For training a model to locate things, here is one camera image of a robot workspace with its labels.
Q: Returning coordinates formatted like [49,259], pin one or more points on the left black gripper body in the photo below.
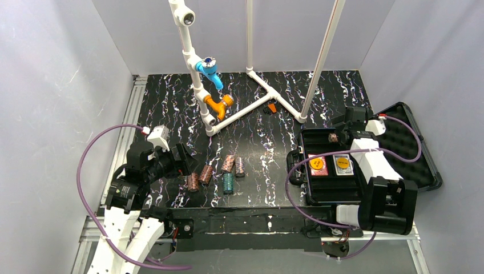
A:
[180,158]

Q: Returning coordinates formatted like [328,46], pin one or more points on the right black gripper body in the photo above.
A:
[341,133]

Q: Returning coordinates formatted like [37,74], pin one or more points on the red black chip stack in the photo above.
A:
[192,182]
[333,138]
[205,175]

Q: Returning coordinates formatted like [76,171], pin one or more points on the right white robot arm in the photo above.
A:
[389,201]

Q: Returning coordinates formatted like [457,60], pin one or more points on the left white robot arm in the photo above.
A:
[128,230]

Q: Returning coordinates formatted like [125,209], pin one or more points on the orange white chip stack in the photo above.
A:
[228,164]

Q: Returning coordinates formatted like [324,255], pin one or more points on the green blue chip stack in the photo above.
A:
[228,181]

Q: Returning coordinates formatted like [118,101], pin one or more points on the yellow dealer button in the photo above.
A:
[342,163]

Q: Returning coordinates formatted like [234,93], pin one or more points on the white card deck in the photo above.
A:
[347,172]

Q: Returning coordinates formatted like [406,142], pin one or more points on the black poker carrying case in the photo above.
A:
[400,137]

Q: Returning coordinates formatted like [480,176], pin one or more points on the yellow big blind button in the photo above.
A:
[317,163]

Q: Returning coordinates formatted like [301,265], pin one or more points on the red card deck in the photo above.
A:
[323,172]

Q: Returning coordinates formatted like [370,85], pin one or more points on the orange plastic faucet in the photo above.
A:
[221,107]

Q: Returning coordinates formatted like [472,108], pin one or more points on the small orange black clip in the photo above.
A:
[271,108]

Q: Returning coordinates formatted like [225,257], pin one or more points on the blue plastic faucet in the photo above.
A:
[208,67]

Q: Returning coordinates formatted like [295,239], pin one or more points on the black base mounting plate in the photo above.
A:
[243,228]

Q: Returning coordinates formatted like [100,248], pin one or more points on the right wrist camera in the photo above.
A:
[376,125]

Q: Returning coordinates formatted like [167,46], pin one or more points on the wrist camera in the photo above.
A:
[158,137]
[376,125]

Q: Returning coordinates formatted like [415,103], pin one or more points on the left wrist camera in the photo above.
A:
[158,137]

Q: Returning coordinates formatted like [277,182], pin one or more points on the aluminium frame rail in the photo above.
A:
[90,234]

